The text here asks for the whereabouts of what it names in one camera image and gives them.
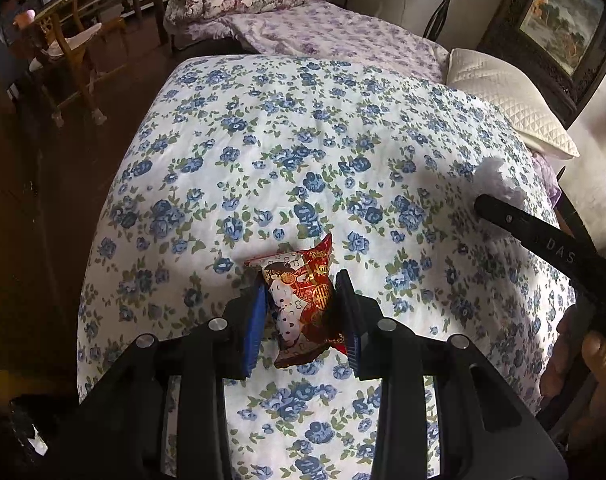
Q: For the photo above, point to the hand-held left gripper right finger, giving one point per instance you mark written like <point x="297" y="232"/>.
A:
<point x="353" y="350"/>

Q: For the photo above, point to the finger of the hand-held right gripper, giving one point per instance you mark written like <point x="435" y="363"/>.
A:
<point x="533" y="235"/>

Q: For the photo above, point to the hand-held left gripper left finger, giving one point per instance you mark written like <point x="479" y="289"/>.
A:
<point x="255" y="332"/>

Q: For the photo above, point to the red gold candy packet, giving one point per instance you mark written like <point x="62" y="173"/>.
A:
<point x="303" y="300"/>

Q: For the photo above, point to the person's right hand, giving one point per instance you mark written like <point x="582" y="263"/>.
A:
<point x="603" y="365"/>

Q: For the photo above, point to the white quilted pillow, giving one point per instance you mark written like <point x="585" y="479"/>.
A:
<point x="508" y="95"/>

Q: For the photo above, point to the blue floral blanket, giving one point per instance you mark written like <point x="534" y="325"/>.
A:
<point x="308" y="160"/>

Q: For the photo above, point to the dark framed landscape painting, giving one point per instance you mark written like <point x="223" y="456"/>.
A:
<point x="563" y="20"/>

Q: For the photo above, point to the purple floral bedsheet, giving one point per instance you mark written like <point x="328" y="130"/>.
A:
<point x="333" y="35"/>

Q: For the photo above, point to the wooden chair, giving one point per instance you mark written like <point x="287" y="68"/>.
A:
<point x="68" y="45"/>

